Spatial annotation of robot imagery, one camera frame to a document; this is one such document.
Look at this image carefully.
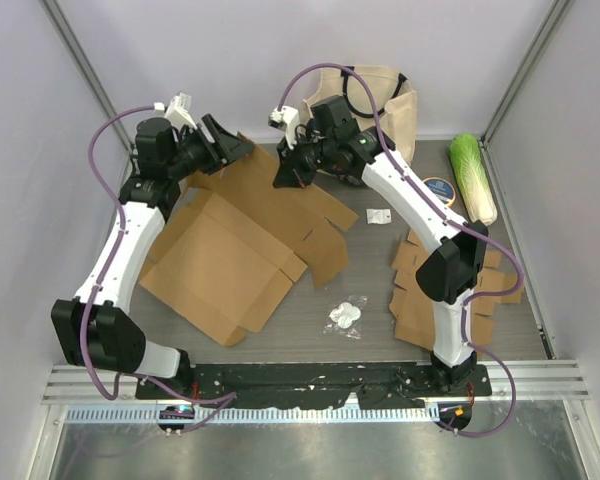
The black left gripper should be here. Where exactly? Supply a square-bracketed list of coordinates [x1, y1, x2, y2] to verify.
[168, 115, 255, 182]

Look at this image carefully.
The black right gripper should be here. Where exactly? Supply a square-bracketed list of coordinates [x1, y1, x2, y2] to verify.
[272, 132, 334, 191]

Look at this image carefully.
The large cardboard box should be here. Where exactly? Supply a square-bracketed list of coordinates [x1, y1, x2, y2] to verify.
[139, 146, 358, 347]

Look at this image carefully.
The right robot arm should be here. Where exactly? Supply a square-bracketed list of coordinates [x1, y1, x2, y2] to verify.
[269, 95, 488, 395]

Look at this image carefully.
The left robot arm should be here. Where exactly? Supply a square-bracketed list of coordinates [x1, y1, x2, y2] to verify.
[51, 114, 253, 400]

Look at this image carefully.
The small flat cardboard box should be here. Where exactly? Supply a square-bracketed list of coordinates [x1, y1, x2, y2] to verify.
[389, 232, 524, 350]

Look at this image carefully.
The small white packet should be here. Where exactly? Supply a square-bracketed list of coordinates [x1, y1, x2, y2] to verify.
[366, 209, 392, 225]

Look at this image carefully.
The beige canvas tote bag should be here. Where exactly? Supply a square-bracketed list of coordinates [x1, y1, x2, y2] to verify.
[296, 65, 417, 183]

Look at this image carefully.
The yellow tape roll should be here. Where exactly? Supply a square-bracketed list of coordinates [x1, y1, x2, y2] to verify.
[423, 177, 457, 207]

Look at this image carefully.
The plastic bag of white discs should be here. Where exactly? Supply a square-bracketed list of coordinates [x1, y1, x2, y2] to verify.
[322, 295, 368, 340]

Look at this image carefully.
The green plush cabbage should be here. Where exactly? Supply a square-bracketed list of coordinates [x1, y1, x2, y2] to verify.
[449, 133, 498, 226]

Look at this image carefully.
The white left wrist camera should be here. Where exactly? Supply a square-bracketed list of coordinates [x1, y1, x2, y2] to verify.
[152, 91, 198, 132]

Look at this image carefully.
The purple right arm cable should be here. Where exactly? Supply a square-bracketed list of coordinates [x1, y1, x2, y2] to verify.
[277, 61, 526, 441]

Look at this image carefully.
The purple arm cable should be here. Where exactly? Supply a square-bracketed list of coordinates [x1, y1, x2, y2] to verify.
[77, 103, 237, 434]
[277, 61, 526, 441]

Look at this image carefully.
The left aluminium frame post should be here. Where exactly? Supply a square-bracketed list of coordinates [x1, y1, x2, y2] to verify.
[38, 0, 135, 151]

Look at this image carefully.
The aluminium frame post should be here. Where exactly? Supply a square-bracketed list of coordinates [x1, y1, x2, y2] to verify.
[480, 0, 575, 148]
[38, 0, 135, 151]

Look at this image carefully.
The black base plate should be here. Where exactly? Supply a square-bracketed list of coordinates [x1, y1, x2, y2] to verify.
[135, 362, 492, 410]

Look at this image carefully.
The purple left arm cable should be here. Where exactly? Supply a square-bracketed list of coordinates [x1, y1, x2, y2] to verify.
[77, 103, 237, 434]

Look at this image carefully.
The white slotted cable duct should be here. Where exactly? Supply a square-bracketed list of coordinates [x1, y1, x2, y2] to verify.
[65, 403, 439, 425]

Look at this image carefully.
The right aluminium frame post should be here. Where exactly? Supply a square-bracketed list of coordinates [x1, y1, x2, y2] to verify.
[480, 0, 575, 148]

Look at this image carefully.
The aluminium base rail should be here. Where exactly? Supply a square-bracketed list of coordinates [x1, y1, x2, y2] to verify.
[41, 360, 590, 405]

